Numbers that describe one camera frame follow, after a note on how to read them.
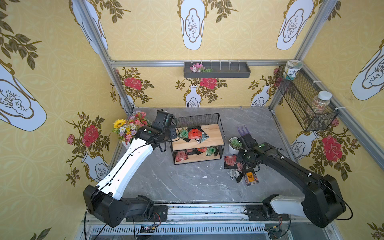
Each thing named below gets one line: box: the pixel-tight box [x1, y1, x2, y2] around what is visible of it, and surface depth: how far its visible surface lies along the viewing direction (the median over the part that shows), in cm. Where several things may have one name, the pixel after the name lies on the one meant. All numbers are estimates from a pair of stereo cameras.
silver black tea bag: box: [229, 169, 244, 184], surface depth 87 cm
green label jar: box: [283, 59, 304, 81], surface depth 87 cm
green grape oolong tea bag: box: [179, 126, 189, 139], surface depth 87 cm
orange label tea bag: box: [244, 172, 260, 186], surface depth 87 cm
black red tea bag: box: [183, 126, 203, 143], surface depth 87 cm
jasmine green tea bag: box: [195, 131, 210, 144], surface depth 85 cm
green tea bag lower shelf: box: [206, 147, 217, 156], surface depth 95 cm
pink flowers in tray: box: [189, 62, 213, 73], surface depth 89 cm
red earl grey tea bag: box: [237, 162, 244, 173], surface depth 90 cm
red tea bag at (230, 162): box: [224, 154, 238, 169], surface depth 92 cm
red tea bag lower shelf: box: [175, 151, 189, 162], surface depth 94 cm
